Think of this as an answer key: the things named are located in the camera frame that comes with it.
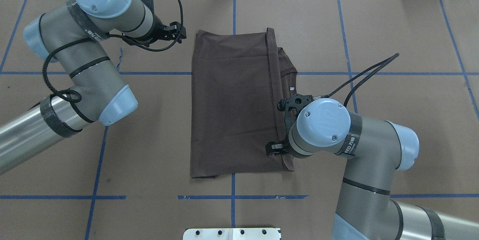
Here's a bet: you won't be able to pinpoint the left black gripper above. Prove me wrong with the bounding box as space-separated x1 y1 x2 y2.
149 15 187 44

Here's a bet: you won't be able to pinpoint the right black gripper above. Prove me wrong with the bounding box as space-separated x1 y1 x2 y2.
266 132 300 158

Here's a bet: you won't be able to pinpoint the dark brown t-shirt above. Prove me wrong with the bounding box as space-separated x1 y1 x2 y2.
190 27 298 179

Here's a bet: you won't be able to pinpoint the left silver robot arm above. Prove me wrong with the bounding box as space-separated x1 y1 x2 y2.
0 0 186 174

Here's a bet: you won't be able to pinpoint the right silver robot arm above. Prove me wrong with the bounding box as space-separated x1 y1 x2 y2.
265 94 478 240

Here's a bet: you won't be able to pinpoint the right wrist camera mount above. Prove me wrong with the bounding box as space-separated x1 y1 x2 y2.
277 94 313 131

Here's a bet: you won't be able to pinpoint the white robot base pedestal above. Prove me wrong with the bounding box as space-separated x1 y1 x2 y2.
183 227 282 240

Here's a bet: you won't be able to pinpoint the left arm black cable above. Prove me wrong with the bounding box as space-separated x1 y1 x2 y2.
42 0 184 124

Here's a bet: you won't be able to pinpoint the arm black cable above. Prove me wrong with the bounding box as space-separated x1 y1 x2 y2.
314 53 400 107
42 0 184 124

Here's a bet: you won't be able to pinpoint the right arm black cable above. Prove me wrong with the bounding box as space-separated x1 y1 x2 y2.
314 53 400 107

